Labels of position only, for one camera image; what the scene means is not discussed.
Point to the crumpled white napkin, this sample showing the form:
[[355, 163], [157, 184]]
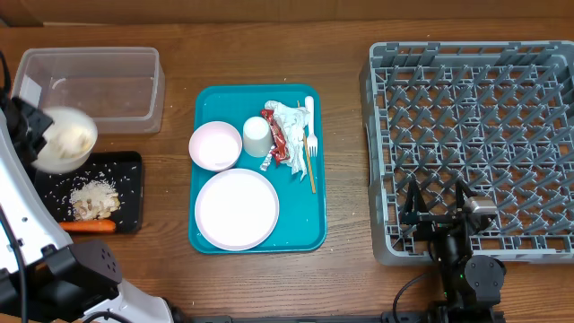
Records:
[[292, 122]]

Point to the white plastic fork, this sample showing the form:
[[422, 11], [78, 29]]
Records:
[[312, 139]]

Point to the clear plastic bin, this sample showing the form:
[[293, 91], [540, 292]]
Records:
[[121, 88]]

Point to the pink round plate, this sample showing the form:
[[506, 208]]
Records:
[[237, 209]]

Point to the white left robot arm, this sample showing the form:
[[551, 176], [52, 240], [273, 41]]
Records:
[[44, 275]]

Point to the white bowl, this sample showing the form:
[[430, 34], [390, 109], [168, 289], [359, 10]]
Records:
[[69, 141]]

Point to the white paper cup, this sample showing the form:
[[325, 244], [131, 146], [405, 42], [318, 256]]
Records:
[[257, 137]]

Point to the red snack wrapper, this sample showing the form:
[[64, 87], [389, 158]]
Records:
[[278, 151]]

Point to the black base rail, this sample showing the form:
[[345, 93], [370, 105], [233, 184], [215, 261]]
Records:
[[385, 317]]

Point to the rice and peanut pile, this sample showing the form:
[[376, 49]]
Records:
[[89, 199]]

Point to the orange carrot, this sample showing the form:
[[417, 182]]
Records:
[[91, 226]]

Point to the teal serving tray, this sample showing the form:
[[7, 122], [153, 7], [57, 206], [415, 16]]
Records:
[[302, 218]]

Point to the wooden chopstick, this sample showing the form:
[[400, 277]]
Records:
[[308, 160]]

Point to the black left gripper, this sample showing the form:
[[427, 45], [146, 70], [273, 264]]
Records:
[[39, 122]]

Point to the pink small bowl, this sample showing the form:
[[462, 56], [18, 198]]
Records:
[[215, 146]]

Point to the grey dishwasher rack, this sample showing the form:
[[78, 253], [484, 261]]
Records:
[[496, 115]]

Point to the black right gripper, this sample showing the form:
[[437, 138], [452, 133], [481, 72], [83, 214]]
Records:
[[414, 211]]

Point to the black waste tray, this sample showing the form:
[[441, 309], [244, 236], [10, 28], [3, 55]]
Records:
[[125, 168]]

